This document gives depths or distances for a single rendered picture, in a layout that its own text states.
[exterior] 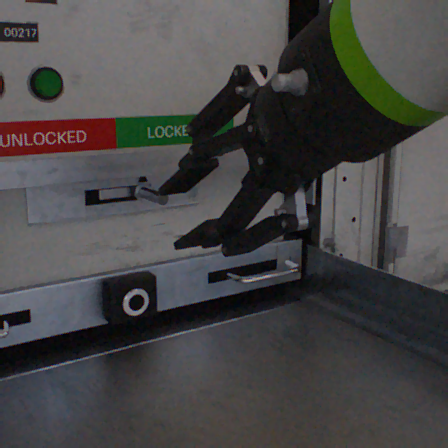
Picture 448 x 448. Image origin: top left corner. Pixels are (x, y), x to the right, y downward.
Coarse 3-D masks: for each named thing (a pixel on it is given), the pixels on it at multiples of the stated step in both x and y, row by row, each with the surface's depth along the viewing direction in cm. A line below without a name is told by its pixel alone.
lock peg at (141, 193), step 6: (144, 180) 71; (138, 186) 71; (144, 186) 71; (150, 186) 71; (138, 192) 71; (144, 192) 69; (150, 192) 68; (156, 192) 68; (138, 198) 71; (144, 198) 70; (150, 198) 68; (156, 198) 67; (162, 198) 67; (168, 198) 68; (162, 204) 67
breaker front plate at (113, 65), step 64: (0, 0) 59; (64, 0) 62; (128, 0) 66; (192, 0) 70; (256, 0) 75; (0, 64) 60; (64, 64) 64; (128, 64) 67; (192, 64) 72; (256, 64) 77; (0, 192) 63; (64, 192) 66; (192, 192) 75; (0, 256) 64; (64, 256) 68; (128, 256) 72
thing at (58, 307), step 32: (192, 256) 77; (256, 256) 81; (32, 288) 65; (64, 288) 67; (96, 288) 69; (160, 288) 74; (192, 288) 77; (224, 288) 80; (256, 288) 83; (32, 320) 66; (64, 320) 68; (96, 320) 70
